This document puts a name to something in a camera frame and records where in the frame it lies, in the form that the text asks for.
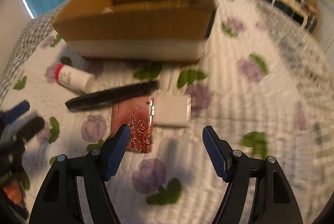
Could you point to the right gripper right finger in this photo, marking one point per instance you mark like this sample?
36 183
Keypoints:
273 202

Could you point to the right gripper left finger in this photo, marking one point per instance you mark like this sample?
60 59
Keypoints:
58 200

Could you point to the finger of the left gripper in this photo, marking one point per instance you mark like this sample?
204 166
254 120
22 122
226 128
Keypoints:
29 130
18 110

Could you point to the long black bar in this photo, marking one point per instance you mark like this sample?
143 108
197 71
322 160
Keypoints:
111 96

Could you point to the white bottle red cap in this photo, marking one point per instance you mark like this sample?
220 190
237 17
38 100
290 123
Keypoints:
74 78

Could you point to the red patterned box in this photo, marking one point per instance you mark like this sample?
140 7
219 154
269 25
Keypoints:
136 113

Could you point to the white rectangular box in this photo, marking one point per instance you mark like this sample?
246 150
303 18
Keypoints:
171 111

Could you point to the left hand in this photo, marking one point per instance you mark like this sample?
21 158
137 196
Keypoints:
12 189

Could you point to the floral quilted bedspread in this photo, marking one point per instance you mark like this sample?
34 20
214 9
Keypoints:
262 83

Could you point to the brown cardboard box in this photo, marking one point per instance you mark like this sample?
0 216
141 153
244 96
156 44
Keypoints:
145 30

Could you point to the white vanity table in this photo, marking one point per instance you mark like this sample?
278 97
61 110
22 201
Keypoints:
304 8

